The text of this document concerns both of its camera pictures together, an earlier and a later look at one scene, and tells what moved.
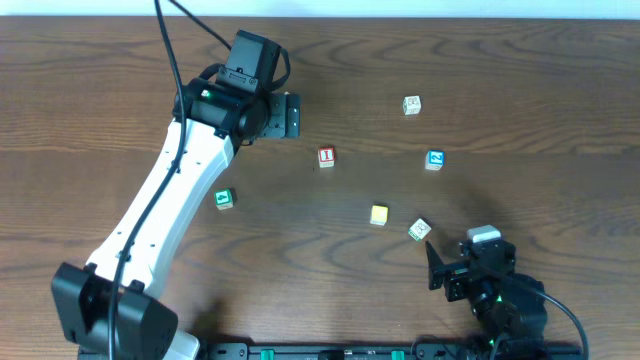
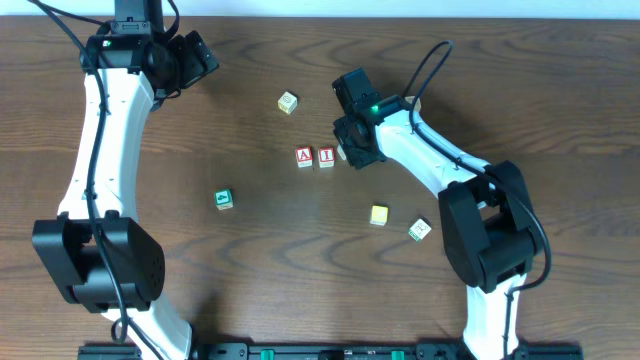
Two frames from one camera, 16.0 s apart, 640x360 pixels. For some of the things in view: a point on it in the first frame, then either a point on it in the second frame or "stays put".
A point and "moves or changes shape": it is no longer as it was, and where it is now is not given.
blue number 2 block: x=434 y=159 moves or changes shape
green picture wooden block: x=224 y=199 stays put
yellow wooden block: x=379 y=215 stays put
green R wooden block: x=419 y=229 stays put
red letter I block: x=327 y=157 stays put
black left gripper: x=291 y=116 -> x=201 y=55
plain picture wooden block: x=411 y=105 stays put
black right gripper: x=453 y=279 -> x=357 y=140
